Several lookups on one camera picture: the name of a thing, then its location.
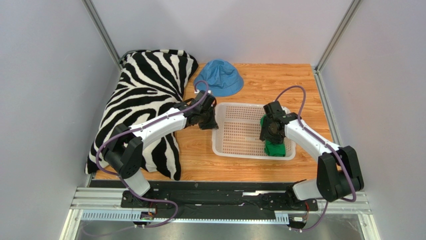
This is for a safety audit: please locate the zebra striped pillow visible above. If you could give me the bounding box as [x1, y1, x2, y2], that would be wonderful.
[84, 49, 199, 175]

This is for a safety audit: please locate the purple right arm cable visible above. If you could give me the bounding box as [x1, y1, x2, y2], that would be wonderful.
[274, 85, 358, 233]

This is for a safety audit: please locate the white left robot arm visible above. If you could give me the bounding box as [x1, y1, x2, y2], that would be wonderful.
[95, 90, 218, 199]

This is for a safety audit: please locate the left aluminium frame post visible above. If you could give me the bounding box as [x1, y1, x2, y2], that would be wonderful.
[82, 0, 123, 70]

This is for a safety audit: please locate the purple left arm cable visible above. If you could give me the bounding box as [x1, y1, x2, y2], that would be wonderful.
[95, 79, 210, 229]

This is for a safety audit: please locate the blue bucket hat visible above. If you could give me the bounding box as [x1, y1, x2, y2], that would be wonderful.
[193, 59, 244, 97]

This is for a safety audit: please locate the green t shirt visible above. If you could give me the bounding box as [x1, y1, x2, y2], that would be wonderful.
[259, 114, 287, 158]

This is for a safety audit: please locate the right aluminium frame post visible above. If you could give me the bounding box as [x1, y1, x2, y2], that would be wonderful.
[315, 0, 363, 72]

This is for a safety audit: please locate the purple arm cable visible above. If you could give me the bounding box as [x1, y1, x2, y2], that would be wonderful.
[95, 79, 210, 229]
[274, 85, 358, 233]

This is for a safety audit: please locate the aluminium frame post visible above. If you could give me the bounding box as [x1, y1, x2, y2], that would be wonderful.
[82, 0, 123, 70]
[315, 0, 363, 72]

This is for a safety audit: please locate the white plastic basket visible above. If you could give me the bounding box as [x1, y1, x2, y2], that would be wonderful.
[211, 102, 296, 161]

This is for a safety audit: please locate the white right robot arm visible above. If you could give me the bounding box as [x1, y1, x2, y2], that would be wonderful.
[259, 101, 365, 204]

